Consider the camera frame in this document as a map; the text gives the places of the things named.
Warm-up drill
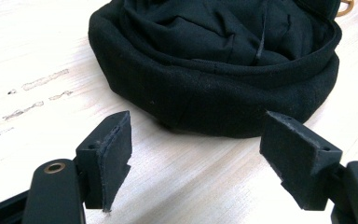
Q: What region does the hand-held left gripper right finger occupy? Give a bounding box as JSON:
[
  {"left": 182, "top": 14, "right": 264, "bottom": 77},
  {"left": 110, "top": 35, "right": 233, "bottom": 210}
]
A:
[{"left": 259, "top": 110, "right": 344, "bottom": 212}]

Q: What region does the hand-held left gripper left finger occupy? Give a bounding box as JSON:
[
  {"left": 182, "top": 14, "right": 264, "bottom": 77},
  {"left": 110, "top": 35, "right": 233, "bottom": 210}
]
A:
[{"left": 75, "top": 110, "right": 133, "bottom": 214}]

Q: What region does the black fabric bag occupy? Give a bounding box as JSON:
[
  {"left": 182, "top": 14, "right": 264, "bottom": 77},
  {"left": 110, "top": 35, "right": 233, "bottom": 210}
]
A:
[{"left": 88, "top": 0, "right": 343, "bottom": 139}]

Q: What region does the brass metal ring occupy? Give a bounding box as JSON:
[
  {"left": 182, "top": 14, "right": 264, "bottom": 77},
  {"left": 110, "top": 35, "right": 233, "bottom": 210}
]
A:
[{"left": 336, "top": 0, "right": 355, "bottom": 18}]

